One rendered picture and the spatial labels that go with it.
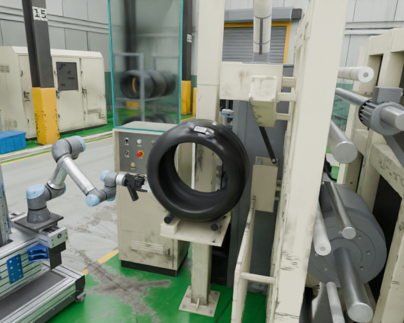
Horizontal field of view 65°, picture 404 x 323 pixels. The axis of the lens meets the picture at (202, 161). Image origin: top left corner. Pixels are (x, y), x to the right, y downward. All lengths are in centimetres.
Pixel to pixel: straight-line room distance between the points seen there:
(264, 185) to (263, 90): 89
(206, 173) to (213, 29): 89
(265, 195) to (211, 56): 90
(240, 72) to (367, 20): 930
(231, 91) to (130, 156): 146
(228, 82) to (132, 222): 176
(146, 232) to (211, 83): 141
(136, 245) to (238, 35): 931
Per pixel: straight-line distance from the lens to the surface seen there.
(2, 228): 243
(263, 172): 196
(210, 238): 190
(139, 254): 291
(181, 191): 208
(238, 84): 133
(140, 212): 271
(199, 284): 253
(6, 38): 1055
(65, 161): 207
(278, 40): 1087
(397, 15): 1053
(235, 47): 1132
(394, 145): 152
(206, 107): 200
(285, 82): 141
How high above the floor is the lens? 177
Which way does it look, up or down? 17 degrees down
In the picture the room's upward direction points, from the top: 2 degrees clockwise
